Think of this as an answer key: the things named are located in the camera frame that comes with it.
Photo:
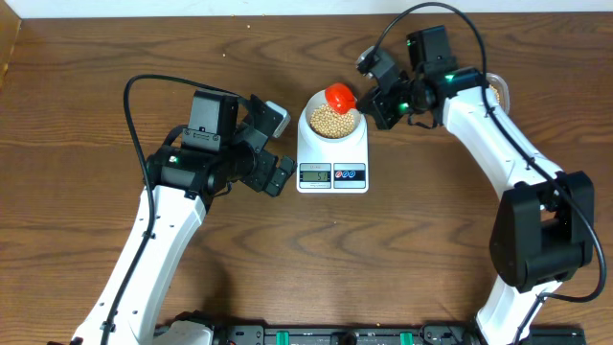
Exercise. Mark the pile of soybeans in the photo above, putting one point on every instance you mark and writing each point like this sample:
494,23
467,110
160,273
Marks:
496,93

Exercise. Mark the white digital kitchen scale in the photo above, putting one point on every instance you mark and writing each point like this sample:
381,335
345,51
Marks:
333,168

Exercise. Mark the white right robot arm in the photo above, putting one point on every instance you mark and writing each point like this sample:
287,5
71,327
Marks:
542,234

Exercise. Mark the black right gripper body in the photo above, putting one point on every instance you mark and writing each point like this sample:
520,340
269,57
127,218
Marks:
398,102

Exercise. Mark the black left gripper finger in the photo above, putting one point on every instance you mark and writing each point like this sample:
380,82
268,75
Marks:
275,185
288,165

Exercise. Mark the clear plastic food container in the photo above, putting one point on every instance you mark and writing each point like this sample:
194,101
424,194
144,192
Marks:
499,83

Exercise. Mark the soybeans in bowl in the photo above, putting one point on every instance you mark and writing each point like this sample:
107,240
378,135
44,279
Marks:
328,123

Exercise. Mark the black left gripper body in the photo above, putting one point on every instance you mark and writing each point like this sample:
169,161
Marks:
254,169

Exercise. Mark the white round bowl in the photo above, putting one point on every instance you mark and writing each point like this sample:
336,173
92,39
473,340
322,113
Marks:
311,136

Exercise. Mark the red plastic measuring scoop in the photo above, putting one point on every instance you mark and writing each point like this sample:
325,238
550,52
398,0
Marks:
340,98

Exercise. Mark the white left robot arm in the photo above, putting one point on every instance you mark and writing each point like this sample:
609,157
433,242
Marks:
222,143

